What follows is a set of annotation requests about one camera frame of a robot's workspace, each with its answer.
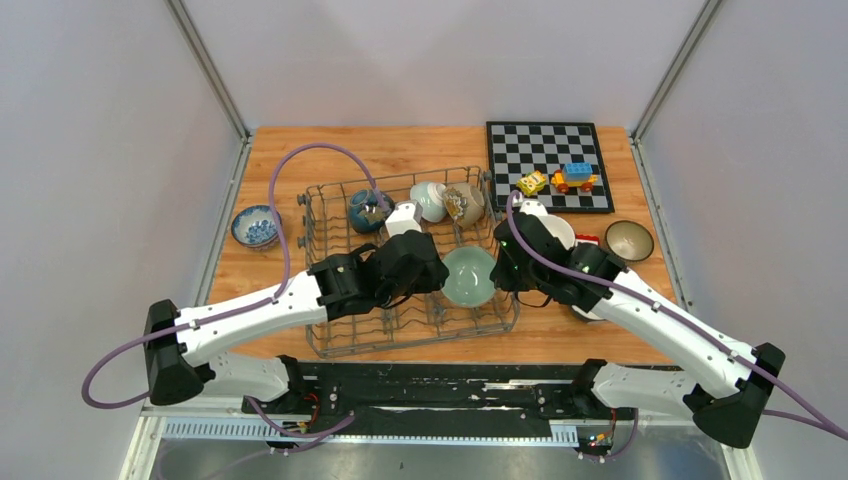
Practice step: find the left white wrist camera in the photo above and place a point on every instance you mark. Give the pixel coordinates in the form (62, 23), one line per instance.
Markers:
(407, 216)

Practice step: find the beige speckled bowl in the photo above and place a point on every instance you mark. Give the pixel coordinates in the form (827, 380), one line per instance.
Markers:
(464, 203)

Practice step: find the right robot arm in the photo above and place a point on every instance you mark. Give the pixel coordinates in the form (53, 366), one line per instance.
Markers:
(721, 384)

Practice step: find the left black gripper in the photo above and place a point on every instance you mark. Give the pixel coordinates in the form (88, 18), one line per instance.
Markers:
(435, 275)

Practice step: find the pale green bowl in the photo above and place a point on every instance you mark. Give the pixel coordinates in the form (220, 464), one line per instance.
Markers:
(429, 195)
(468, 284)

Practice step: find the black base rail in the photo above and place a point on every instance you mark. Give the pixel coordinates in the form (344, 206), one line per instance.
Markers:
(447, 399)

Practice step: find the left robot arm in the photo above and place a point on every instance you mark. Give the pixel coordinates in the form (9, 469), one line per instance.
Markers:
(188, 351)

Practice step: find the yellow toy block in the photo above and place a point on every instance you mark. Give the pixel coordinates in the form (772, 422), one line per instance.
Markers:
(532, 183)

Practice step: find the orange blue toy car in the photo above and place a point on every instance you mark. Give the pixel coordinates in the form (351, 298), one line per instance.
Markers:
(579, 176)

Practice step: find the blue floral white bowl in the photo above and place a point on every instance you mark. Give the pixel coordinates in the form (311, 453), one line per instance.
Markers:
(254, 228)

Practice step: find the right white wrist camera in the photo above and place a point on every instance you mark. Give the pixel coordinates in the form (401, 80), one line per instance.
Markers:
(533, 208)

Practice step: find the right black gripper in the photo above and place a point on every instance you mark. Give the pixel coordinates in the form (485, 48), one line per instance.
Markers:
(500, 277)

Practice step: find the dark teal glazed bowl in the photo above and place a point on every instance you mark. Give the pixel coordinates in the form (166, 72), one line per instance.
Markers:
(364, 212)

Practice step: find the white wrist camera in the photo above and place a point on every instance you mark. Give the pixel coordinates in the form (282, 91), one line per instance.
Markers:
(407, 216)
(533, 208)

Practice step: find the black striped bowl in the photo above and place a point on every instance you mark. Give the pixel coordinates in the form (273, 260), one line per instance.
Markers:
(629, 240)

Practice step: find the cream beige bowl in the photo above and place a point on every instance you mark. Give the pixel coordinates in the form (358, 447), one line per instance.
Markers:
(561, 230)

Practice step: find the dark blue white bowl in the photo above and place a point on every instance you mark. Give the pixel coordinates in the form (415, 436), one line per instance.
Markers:
(586, 317)

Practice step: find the black white checkerboard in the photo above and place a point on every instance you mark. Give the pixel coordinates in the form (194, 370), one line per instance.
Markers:
(518, 149)

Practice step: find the red white toy block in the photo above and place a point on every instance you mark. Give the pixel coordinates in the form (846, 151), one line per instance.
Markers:
(587, 239)

